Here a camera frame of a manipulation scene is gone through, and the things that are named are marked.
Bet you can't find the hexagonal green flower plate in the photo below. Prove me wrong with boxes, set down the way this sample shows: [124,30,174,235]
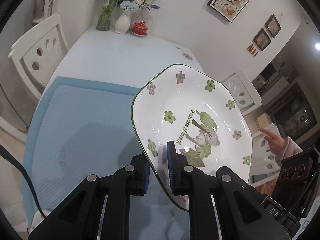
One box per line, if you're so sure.
[131,64,252,211]

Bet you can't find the pink sleeve forearm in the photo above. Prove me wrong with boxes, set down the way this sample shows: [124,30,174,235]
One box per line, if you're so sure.
[276,137,303,167]

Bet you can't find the person's right hand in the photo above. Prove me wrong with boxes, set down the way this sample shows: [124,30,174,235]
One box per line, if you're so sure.
[260,128,286,155]

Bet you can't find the near right white chair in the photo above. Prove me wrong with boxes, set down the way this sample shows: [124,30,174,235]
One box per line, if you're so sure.
[249,131,280,176]

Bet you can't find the dark display cabinet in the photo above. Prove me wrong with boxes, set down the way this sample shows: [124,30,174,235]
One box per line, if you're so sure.
[266,83,318,141]

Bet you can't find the light blue table mat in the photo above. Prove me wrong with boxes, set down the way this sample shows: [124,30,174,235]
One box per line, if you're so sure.
[22,76,190,240]

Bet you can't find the far right white chair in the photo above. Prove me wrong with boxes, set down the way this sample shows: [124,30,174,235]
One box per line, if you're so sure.
[222,69,262,116]

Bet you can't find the small framed picture lower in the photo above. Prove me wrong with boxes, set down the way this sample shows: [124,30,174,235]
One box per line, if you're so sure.
[253,29,271,51]

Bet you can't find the small framed picture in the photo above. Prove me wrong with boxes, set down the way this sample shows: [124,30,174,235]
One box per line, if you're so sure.
[265,15,281,38]
[253,29,271,51]

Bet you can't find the white chair with cutouts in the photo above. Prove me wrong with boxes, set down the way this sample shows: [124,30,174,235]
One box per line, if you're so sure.
[8,14,69,101]

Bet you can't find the small framed picture upper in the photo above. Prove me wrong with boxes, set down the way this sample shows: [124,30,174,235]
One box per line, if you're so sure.
[265,15,281,38]

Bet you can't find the green glass vase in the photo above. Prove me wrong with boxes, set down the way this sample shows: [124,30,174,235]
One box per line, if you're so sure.
[96,0,117,31]

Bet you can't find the red lidded teacup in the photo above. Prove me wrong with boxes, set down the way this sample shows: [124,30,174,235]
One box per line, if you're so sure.
[131,21,149,36]

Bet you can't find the white ceramic vase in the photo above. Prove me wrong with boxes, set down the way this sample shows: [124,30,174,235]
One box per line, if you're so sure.
[115,10,132,34]

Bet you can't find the black cable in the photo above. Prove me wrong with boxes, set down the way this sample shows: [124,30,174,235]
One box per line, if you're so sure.
[0,144,53,218]

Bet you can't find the orange hanging wall ornament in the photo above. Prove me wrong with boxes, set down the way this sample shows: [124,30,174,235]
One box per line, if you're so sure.
[247,44,259,57]

